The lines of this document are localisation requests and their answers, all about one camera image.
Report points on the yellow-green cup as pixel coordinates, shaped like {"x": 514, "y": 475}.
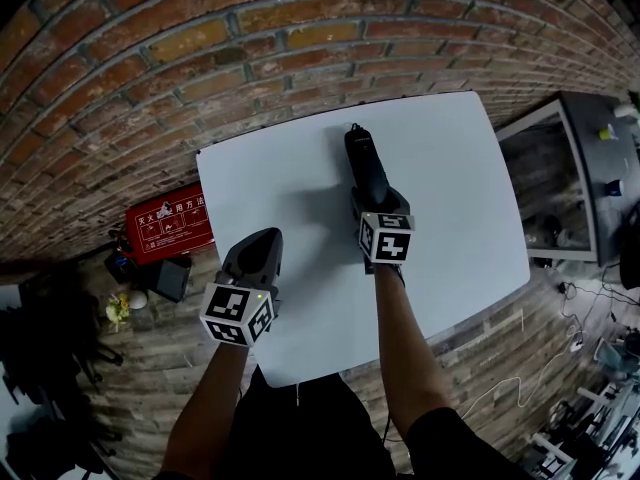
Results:
{"x": 608, "y": 132}

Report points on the person's left forearm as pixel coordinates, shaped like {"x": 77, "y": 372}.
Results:
{"x": 210, "y": 408}

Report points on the yellow flower bouquet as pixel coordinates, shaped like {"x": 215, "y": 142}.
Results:
{"x": 117, "y": 312}

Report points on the person's black clothing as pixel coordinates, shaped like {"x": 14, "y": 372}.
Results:
{"x": 310, "y": 433}

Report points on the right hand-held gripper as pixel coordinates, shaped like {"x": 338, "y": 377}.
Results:
{"x": 387, "y": 240}

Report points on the small white round vase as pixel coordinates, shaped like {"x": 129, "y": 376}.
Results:
{"x": 138, "y": 299}

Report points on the dark table with white legs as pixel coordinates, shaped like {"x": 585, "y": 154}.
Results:
{"x": 607, "y": 163}

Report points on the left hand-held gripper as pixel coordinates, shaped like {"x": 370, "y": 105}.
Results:
{"x": 235, "y": 313}

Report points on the person's right forearm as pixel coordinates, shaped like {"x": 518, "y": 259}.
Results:
{"x": 405, "y": 348}

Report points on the white square table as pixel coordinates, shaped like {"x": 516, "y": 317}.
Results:
{"x": 450, "y": 193}

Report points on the small open box with items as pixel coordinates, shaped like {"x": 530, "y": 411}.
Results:
{"x": 120, "y": 264}

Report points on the black square box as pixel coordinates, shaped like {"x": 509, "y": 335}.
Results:
{"x": 172, "y": 280}

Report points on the blue cup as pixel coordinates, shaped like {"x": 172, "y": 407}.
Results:
{"x": 615, "y": 188}

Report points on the small white floor socket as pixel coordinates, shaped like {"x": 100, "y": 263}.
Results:
{"x": 577, "y": 345}

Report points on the black office chair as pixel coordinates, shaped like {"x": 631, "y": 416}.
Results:
{"x": 50, "y": 348}

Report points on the red fire equipment box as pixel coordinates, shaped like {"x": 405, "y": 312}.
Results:
{"x": 170, "y": 223}

